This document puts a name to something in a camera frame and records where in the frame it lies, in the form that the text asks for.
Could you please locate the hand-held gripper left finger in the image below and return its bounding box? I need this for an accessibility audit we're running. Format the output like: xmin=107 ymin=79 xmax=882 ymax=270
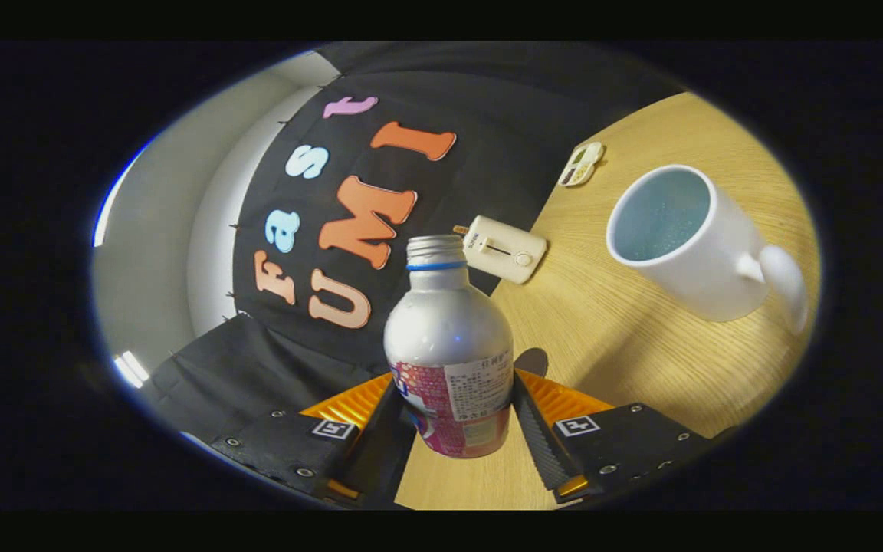
xmin=210 ymin=372 xmax=419 ymax=508

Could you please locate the white divided dish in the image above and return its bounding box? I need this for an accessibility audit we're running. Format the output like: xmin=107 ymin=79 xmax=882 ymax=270
xmin=558 ymin=141 xmax=606 ymax=188

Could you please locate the white cup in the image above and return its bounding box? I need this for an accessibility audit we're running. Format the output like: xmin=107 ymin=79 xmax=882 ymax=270
xmin=605 ymin=164 xmax=810 ymax=336

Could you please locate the wooden table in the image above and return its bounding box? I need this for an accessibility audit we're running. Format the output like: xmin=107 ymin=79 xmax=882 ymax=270
xmin=396 ymin=92 xmax=822 ymax=511

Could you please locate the silver bottle with pink label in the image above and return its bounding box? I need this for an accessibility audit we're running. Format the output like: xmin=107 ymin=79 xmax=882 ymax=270
xmin=382 ymin=234 xmax=515 ymax=459

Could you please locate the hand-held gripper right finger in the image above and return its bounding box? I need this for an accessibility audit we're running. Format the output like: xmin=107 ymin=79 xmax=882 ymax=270
xmin=512 ymin=370 xmax=722 ymax=505

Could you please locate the black backdrop cloth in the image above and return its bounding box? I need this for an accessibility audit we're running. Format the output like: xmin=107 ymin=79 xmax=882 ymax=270
xmin=143 ymin=42 xmax=688 ymax=461

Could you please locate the dark round coaster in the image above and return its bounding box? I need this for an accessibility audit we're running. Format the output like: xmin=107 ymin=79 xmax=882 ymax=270
xmin=514 ymin=347 xmax=550 ymax=378

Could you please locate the white toaster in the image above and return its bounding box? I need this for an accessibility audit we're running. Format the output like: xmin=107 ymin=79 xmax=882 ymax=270
xmin=453 ymin=215 xmax=548 ymax=285

